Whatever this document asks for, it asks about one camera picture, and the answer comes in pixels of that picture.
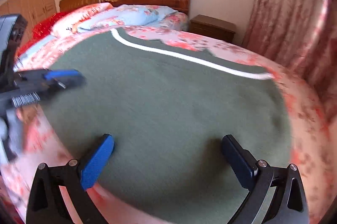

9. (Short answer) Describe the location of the pink floral curtain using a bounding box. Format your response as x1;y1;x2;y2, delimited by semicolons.
242;0;335;119

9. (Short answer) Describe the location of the bed with floral sheet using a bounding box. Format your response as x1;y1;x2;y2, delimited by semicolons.
0;2;337;224

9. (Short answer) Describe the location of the red floral blanket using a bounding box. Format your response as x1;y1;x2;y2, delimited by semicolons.
16;12;71;56

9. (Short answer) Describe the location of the green knit sweater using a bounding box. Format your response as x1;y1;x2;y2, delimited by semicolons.
39;28;293;222

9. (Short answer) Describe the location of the dark wooden nightstand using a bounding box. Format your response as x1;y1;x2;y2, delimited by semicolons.
189;14;237;44

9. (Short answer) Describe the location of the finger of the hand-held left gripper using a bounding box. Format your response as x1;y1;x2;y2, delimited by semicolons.
43;69;81;80
39;78;87;90

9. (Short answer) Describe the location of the blue floral pillow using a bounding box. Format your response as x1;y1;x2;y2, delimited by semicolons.
78;4;177;30

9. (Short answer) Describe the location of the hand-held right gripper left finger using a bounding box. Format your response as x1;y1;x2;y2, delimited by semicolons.
26;134;115;224

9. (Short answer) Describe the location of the pink floral pillow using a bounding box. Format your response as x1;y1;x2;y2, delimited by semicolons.
50;2;114;36

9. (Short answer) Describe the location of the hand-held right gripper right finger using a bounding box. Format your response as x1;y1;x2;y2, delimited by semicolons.
222;135;309;224

